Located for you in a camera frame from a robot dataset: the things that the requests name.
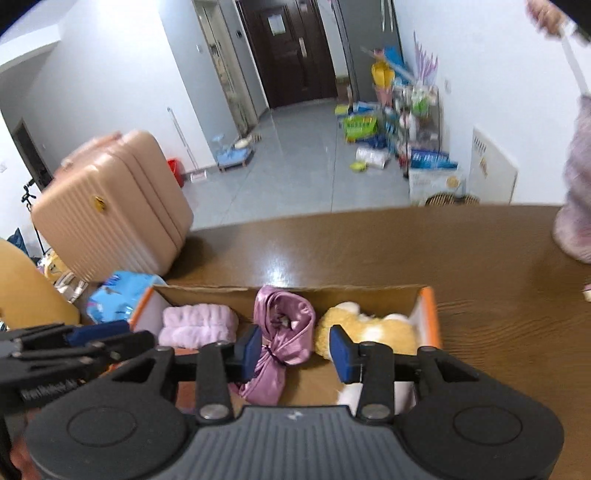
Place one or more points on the dark brown door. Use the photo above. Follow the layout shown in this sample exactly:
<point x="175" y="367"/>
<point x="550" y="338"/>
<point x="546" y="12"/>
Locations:
<point x="286" y="50"/>

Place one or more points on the pink ribbed suitcase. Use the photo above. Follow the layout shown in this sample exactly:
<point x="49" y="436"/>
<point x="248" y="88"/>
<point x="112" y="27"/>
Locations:
<point x="115" y="212"/>

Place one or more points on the pink textured vase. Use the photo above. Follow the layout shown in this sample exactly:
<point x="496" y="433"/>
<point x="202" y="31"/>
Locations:
<point x="577" y="184"/>

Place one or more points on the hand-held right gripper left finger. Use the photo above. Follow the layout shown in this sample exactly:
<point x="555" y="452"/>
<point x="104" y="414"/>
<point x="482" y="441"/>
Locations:
<point x="249" y="346"/>

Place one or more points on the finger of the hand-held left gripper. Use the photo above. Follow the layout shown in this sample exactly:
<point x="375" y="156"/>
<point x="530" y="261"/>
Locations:
<point x="101" y="331"/>
<point x="129" y="346"/>

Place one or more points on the purple satin cloth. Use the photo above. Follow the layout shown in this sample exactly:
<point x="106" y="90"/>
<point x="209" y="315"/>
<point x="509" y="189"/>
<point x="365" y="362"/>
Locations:
<point x="284" y="323"/>

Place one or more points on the grey refrigerator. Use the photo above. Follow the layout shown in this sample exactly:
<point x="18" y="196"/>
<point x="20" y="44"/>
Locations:
<point x="369" y="32"/>

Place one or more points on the small blue cart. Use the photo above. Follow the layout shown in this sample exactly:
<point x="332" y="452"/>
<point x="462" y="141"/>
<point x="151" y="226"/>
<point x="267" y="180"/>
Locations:
<point x="238" y="154"/>

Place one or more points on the white roll pack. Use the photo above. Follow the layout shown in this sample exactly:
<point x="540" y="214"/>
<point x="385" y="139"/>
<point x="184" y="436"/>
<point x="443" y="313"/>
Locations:
<point x="373" y="158"/>

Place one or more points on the purple fluffy headband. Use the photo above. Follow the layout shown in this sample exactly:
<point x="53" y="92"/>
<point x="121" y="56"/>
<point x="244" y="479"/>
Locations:
<point x="198" y="323"/>

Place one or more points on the red bucket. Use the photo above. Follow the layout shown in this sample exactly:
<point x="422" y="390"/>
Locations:
<point x="175" y="170"/>

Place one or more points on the black tripod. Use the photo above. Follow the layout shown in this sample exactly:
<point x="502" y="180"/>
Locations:
<point x="32" y="207"/>

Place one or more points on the white leaning board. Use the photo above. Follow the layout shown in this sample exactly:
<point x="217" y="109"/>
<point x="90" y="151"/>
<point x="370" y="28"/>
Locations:
<point x="494" y="164"/>

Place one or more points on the cluttered storage rack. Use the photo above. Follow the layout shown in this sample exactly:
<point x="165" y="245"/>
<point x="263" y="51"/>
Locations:
<point x="415" y="120"/>

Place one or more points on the orange cardboard box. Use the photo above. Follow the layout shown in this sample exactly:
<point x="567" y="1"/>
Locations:
<point x="425" y="318"/>

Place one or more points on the white mop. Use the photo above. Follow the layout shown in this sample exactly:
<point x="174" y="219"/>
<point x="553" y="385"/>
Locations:
<point x="187" y="147"/>

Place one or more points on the green basket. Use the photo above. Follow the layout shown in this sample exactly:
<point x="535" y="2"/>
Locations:
<point x="362" y="129"/>

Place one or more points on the white paper strip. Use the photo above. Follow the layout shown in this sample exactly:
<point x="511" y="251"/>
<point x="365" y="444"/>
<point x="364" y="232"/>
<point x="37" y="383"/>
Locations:
<point x="575" y="60"/>

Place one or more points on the purple wall decoration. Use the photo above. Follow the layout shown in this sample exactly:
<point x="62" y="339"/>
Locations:
<point x="425" y="60"/>

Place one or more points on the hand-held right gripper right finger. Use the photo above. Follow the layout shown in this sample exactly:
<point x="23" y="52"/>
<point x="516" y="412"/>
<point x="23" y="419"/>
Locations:
<point x="341" y="353"/>

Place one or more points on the yellow and white plush toy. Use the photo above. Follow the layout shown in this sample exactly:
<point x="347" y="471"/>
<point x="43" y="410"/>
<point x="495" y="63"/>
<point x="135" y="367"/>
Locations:
<point x="369" y="334"/>

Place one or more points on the white printed bag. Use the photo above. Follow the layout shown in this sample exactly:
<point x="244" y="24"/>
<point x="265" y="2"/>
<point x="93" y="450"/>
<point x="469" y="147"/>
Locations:
<point x="436" y="182"/>

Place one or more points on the yellow paper wrap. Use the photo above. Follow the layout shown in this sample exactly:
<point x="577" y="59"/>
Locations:
<point x="383" y="74"/>

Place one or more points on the yellow thermos jug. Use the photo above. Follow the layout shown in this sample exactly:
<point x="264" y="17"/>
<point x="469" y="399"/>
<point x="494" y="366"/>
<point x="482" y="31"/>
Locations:
<point x="32" y="290"/>

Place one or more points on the blue wipes packet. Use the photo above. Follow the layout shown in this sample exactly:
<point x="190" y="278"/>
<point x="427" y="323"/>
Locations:
<point x="120" y="295"/>

